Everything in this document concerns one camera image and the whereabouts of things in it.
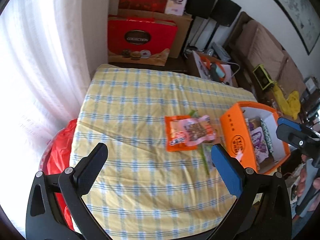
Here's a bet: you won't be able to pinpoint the pink nut snack packet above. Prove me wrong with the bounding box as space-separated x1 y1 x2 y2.
178 115 216 147

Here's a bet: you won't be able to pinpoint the yellow plastic bag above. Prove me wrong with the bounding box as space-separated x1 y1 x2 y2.
272 83 301 120

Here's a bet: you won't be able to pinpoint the red collection gift box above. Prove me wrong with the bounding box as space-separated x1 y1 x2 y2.
107 16 178 66

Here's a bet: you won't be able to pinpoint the green white seaweed snack packet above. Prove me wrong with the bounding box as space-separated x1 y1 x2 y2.
261 120 274 155

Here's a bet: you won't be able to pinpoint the yellow green portable radio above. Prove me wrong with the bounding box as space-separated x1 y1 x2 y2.
253 64 275 91

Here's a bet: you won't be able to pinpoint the pink white tissue pack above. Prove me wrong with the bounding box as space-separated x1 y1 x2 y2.
164 0 187 16

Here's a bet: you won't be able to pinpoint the right black speaker on stand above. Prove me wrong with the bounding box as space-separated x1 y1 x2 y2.
204 0 241 51

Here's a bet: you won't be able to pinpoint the red plastic bag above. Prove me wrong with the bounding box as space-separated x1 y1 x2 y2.
39 118 78 231

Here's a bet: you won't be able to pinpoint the purple spout drink pouch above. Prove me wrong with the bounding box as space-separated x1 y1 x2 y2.
250 126 269 165

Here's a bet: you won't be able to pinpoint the white power adapter cable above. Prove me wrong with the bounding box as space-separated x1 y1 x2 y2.
224 61 241 81

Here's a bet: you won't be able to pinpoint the orange cardboard box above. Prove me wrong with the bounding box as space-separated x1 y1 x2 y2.
220 101 290 174

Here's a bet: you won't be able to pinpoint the orange snack packet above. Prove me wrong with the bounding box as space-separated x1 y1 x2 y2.
164 115 197 152

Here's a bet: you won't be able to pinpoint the yellow blue plaid cloth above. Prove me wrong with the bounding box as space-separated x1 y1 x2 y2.
69 64 254 239

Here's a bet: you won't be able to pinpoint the white paper bag orange handles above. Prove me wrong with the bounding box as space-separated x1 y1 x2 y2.
188 51 236 86

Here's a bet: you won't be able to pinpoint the white sheer curtain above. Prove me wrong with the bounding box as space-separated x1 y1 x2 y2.
0 0 112 170

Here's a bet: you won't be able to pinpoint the person's right hand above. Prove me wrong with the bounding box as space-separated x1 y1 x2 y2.
296 154 319 217

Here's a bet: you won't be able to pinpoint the framed wall painting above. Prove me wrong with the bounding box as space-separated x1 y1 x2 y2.
274 0 319 54

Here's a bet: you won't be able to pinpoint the green label snack packet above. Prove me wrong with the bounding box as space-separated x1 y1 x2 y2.
189 110 218 175

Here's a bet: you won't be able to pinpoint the left black speaker on stand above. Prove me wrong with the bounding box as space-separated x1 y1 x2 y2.
184 0 216 45

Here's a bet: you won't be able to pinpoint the black speaker on stand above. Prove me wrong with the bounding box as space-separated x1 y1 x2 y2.
184 0 216 45
204 0 241 51

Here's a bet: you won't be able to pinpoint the large brown cardboard box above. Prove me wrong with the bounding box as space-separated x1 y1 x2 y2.
118 9 192 59

